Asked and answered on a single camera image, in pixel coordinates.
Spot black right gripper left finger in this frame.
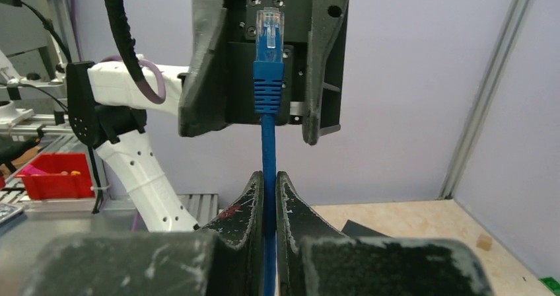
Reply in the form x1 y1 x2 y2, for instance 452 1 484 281
20 171 264 295

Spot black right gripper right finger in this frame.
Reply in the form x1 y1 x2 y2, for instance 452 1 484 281
276 171 494 295

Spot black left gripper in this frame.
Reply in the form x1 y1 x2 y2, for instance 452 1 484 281
178 0 349 145

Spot blue ethernet cable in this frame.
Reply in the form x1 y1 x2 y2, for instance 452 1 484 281
252 7 286 296

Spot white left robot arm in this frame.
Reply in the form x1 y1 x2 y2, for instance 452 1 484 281
66 0 349 231

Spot black flat mat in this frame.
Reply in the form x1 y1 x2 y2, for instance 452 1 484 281
341 220 388 237

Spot small wooden cube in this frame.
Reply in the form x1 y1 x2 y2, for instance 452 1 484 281
476 233 493 251

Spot red plastic bin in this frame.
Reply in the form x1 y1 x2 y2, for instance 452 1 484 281
16 153 94 200

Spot small green block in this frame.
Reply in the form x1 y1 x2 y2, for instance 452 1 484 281
540 277 560 295

